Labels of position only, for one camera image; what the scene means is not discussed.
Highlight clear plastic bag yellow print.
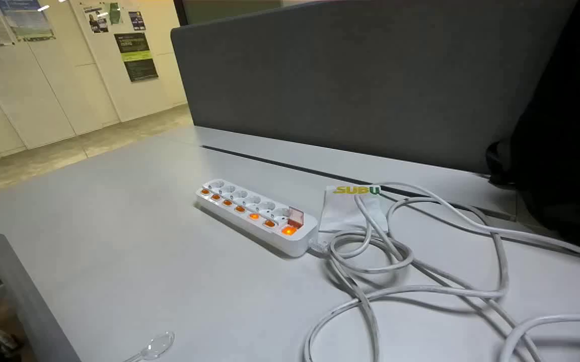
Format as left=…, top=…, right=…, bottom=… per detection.
left=316, top=183, right=391, bottom=236

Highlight clear plastic spoon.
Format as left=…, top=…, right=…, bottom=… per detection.
left=124, top=330, right=178, bottom=362

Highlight thick white power cable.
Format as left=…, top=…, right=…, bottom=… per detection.
left=301, top=179, right=580, bottom=362

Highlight thin white cable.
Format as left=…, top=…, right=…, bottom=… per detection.
left=498, top=311, right=580, bottom=362

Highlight landscape photo poster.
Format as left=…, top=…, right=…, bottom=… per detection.
left=0, top=0, right=58, bottom=45

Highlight small green note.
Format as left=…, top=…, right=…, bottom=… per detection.
left=107, top=0, right=126, bottom=26

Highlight dark poster green stripe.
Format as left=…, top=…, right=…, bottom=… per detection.
left=112, top=31, right=162, bottom=84

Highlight white power strip orange switches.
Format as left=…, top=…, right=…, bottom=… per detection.
left=196, top=176, right=320, bottom=260

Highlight grey desk cable cover flap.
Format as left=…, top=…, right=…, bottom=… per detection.
left=192, top=124, right=530, bottom=218

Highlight grey partition panel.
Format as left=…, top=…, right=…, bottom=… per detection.
left=170, top=0, right=579, bottom=174

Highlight small dark photo poster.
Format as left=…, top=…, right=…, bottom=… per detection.
left=83, top=3, right=112, bottom=36
left=127, top=7, right=150, bottom=32

